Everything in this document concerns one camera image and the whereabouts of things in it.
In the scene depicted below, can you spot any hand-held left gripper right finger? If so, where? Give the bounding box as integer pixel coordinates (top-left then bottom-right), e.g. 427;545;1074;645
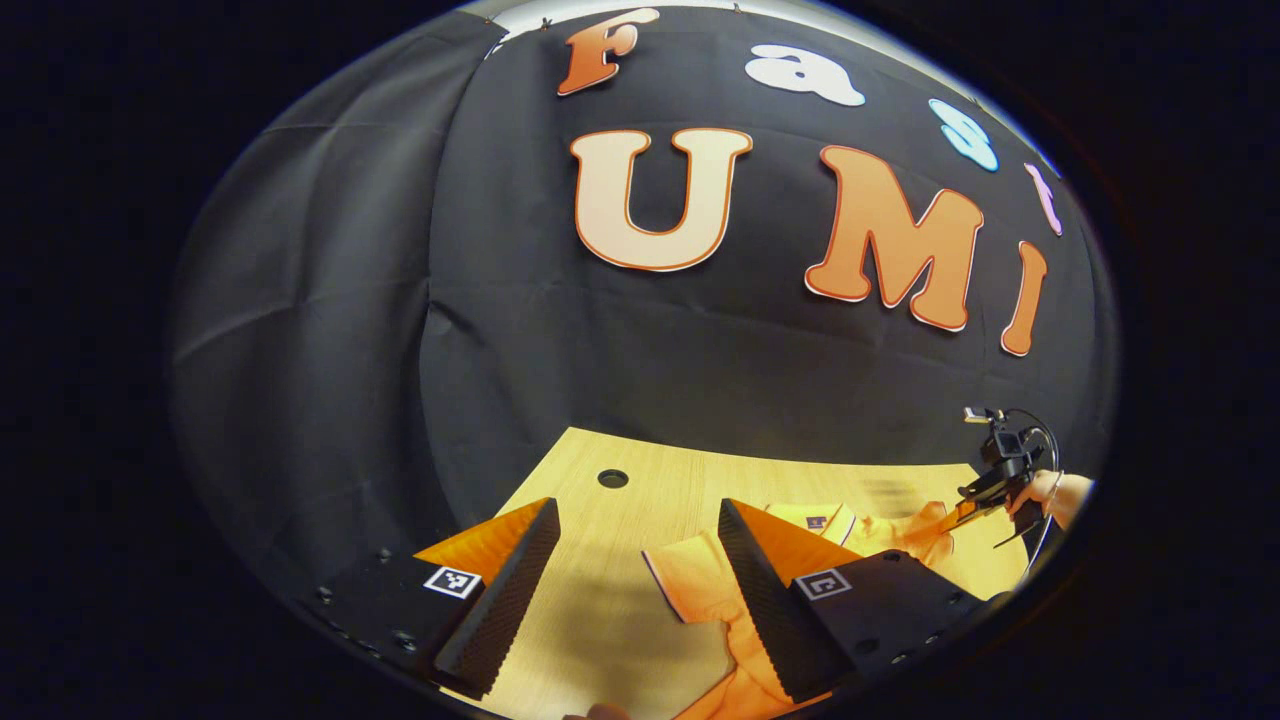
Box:
718;498;1011;706

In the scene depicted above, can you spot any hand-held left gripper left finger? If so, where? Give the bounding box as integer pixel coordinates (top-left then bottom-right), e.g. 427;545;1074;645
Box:
290;497;561;701

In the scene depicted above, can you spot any orange T-shirt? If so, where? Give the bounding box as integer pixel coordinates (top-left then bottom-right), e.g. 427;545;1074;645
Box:
643;500;1031;720

